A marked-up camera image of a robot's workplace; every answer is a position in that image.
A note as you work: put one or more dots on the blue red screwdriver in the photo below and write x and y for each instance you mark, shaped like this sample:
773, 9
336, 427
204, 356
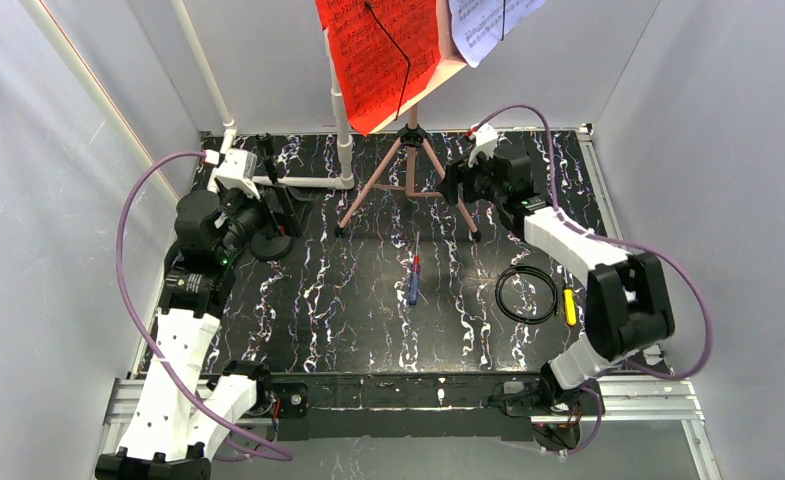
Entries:
414, 274

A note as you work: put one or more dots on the white sheet music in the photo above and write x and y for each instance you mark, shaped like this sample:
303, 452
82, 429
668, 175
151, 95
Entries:
478, 26

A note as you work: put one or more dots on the red sheet music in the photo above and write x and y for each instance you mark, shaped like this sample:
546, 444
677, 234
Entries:
384, 54

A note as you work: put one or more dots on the yellow handled tool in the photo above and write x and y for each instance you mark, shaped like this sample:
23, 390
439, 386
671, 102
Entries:
570, 307

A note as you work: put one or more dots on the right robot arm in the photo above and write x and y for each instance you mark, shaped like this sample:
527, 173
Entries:
627, 306

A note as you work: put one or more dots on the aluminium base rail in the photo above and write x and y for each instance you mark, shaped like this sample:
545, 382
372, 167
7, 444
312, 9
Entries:
331, 405

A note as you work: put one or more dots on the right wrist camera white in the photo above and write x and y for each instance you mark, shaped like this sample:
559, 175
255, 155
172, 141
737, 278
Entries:
484, 139

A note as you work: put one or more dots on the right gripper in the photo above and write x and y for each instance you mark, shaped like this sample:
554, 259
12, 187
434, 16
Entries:
458, 179

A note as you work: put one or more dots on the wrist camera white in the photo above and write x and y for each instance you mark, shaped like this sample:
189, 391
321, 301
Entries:
484, 139
235, 171

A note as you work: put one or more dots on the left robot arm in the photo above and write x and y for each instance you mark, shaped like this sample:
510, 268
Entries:
173, 432

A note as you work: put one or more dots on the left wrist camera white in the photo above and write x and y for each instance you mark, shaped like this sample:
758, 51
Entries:
235, 171

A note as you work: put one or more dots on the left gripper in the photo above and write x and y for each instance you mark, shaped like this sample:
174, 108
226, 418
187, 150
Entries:
267, 201

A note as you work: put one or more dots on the white PVC pipe frame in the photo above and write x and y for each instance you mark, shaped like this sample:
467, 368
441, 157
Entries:
165, 71

